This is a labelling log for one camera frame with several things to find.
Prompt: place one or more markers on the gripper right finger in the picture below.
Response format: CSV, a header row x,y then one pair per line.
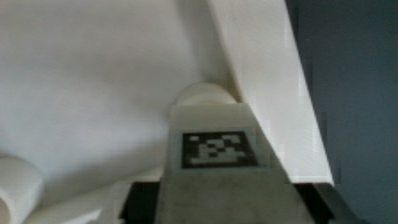
x,y
327,207

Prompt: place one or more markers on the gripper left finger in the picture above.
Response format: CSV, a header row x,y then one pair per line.
x,y
130,204

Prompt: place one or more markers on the white leg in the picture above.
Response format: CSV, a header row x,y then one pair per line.
x,y
224,184

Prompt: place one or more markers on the white square table top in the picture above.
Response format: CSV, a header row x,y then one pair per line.
x,y
99,58

